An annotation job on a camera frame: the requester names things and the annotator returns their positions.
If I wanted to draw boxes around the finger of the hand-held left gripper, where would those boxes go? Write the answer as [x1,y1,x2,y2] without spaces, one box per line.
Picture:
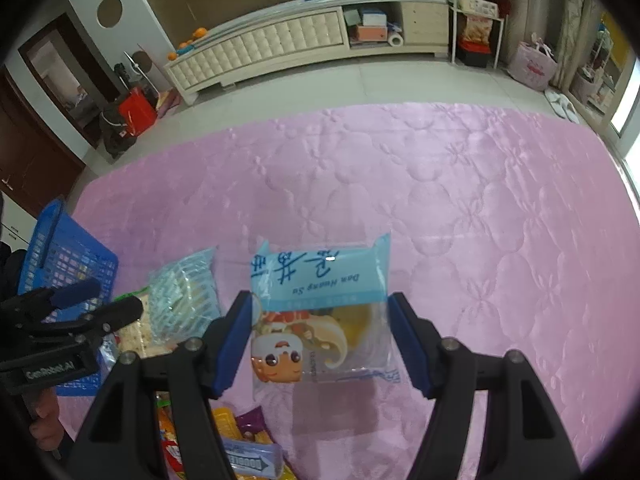
[20,295,144,348]
[0,278,103,328]

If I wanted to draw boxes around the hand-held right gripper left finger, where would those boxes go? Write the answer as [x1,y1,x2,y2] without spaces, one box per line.
[70,290,256,480]

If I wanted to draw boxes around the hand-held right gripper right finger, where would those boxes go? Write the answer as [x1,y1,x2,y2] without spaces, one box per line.
[387,291,583,480]

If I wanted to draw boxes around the cracker packet with green edges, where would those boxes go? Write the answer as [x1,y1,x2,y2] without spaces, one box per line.
[112,285,181,361]

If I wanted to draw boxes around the blue plastic basket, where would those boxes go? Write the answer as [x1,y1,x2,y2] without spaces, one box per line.
[17,199,121,397]

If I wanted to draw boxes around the purple and yellow snack packet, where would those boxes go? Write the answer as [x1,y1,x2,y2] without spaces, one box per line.
[210,406,278,448]

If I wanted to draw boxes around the blue pastry snack packet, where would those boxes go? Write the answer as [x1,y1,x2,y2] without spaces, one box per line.
[248,232,401,401]

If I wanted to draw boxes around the red snack packet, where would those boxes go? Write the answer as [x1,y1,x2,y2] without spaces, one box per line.
[160,437,187,480]

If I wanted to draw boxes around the person's left hand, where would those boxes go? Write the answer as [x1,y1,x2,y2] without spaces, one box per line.
[27,387,76,461]

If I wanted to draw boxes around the clear packet with pale-blue pattern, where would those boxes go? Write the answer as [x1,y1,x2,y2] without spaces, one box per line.
[148,245,222,346]

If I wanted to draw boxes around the orange snack packet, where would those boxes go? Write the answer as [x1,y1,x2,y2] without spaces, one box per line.
[153,393,177,441]

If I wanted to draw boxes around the grey-blue snack bar packet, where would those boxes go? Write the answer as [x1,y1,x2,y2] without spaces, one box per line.
[220,437,286,480]

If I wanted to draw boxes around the brown wooden door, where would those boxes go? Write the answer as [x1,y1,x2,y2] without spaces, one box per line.
[0,65,86,216]

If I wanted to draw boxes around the black bag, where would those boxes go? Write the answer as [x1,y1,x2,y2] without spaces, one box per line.
[99,105,138,158]

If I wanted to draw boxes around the white bag on floor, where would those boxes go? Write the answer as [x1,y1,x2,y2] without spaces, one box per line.
[509,35,558,92]

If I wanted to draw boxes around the white TV cabinet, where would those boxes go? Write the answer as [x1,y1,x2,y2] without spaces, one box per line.
[164,0,451,106]

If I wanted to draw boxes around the white metal rack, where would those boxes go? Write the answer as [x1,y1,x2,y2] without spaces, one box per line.
[447,0,506,68]

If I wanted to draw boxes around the red and yellow snack bag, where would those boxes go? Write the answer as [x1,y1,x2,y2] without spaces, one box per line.
[460,12,493,46]

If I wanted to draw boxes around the white printed box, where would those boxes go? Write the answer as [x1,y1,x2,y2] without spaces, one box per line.
[459,0,501,17]

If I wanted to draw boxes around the patterned curtain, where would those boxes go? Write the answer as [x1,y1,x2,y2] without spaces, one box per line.
[555,0,601,91]

